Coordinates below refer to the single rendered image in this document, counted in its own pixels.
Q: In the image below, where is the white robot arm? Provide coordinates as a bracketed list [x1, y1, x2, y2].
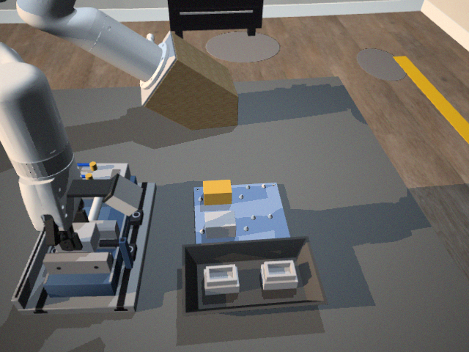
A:
[0, 0, 169, 216]

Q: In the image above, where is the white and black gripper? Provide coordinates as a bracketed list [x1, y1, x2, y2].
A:
[17, 154, 89, 252]

